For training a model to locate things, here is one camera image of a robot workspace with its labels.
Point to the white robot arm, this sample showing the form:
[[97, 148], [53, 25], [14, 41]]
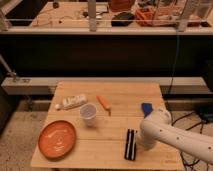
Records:
[[157, 127]]

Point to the orange ceramic plate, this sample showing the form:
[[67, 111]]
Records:
[[57, 139]]

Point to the orange handled knife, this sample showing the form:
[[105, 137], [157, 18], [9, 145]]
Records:
[[104, 104]]

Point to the black bag on bench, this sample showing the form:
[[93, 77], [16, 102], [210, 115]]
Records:
[[122, 19]]

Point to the blue cloth object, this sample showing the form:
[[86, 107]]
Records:
[[146, 108]]

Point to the clear plastic cup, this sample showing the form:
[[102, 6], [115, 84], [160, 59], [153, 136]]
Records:
[[88, 114]]

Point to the metal clamp bracket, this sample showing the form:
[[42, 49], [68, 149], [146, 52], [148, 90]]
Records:
[[12, 73]]

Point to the orange tool case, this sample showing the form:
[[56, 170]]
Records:
[[149, 17]]

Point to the white tube bottle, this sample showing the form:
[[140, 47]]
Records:
[[71, 102]]

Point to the white vertical post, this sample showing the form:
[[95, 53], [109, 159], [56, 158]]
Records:
[[92, 15]]

